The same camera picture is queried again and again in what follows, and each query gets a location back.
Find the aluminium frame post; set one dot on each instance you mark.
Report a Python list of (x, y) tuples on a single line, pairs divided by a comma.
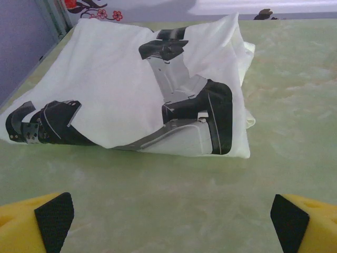
[(56, 18)]

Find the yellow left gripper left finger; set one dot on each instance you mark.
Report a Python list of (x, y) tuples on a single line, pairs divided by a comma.
[(18, 226)]

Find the white t-shirt with robot print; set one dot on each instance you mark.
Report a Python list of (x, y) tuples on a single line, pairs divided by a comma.
[(105, 79)]

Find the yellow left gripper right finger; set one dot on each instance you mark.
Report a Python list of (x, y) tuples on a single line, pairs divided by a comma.
[(316, 229)]

